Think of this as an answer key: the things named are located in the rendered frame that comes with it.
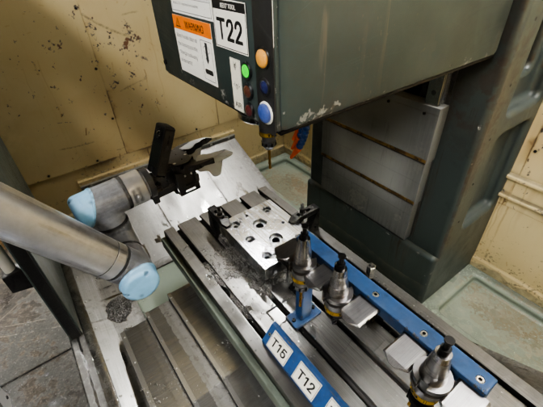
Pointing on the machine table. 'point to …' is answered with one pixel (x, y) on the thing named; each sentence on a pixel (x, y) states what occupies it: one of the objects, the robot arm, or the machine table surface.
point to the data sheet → (194, 8)
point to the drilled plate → (267, 269)
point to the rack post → (304, 314)
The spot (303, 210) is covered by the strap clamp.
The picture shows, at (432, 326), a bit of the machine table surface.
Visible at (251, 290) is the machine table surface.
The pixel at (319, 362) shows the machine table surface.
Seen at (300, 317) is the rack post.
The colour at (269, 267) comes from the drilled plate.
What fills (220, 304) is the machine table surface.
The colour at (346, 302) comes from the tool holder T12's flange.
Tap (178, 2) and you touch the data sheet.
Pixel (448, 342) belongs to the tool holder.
